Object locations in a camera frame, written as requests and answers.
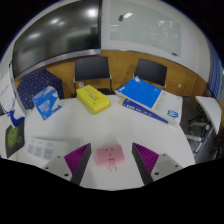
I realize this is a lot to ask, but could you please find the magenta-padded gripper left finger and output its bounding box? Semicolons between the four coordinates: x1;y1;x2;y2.
42;143;93;186

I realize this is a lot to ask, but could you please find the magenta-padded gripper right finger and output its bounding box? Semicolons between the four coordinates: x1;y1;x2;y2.
131;142;184;186

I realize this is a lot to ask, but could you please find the white power strip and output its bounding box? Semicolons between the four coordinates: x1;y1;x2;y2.
25;137;73;161

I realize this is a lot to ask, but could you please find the navy blue book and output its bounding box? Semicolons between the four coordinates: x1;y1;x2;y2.
119;97;176;127

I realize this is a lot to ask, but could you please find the yellow and orange box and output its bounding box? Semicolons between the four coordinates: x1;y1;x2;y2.
75;84;112;115

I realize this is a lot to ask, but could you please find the blue tissue box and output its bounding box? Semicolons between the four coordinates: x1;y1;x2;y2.
32;85;63;121

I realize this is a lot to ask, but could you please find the blue and white book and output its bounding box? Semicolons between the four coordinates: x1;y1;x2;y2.
114;75;184;126

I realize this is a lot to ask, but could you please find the black mouse pad green print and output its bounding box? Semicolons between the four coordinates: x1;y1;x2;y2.
4;119;26;159

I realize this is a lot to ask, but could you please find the white side desk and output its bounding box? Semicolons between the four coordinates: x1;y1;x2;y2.
194;95;223;134

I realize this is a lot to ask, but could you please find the navy dotted armchair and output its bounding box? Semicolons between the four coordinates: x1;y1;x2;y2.
16;68;65;110

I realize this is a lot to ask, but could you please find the black office chair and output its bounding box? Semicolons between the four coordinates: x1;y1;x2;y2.
133;58;169;89
73;55;113;98

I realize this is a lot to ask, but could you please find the white paper bag blue deer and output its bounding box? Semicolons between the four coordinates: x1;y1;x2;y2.
0;71;26;128

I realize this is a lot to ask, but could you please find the blue curtain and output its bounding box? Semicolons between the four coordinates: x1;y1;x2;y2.
206;39;224;101

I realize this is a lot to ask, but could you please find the large black display screen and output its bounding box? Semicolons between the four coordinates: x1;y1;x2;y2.
11;0;103;79

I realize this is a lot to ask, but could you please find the wide glass whiteboard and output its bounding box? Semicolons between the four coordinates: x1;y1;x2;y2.
109;0;183;58

